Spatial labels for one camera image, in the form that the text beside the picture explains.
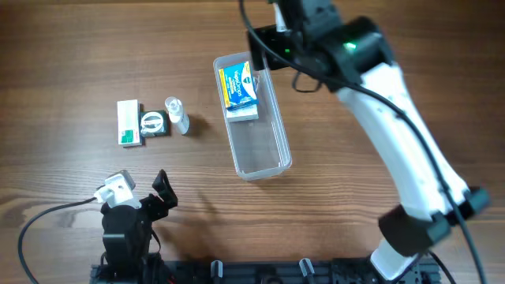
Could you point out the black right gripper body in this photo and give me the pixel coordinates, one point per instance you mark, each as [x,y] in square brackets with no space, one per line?
[261,45]

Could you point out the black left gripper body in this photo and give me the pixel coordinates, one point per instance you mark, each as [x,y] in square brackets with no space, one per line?
[154,203]

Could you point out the blue cough drops box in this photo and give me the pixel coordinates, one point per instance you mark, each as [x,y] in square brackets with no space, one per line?
[238,86]

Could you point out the white plaster box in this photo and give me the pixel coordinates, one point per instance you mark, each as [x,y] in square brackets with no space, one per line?
[242,114]

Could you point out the white spray bottle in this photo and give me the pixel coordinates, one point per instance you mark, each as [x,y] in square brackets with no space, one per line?
[177,115]

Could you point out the clear plastic container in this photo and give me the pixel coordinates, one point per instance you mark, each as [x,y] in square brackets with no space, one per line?
[260,147]

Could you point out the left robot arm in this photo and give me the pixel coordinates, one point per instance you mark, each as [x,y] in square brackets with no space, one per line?
[127,228]

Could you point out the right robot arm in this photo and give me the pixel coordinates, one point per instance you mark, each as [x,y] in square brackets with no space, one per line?
[353,60]

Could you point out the dark green tape box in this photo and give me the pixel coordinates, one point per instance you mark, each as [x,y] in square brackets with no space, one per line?
[154,123]

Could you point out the white and green box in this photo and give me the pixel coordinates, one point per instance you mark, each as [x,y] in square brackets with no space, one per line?
[129,123]

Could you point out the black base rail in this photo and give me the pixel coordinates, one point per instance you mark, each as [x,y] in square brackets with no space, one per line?
[353,270]

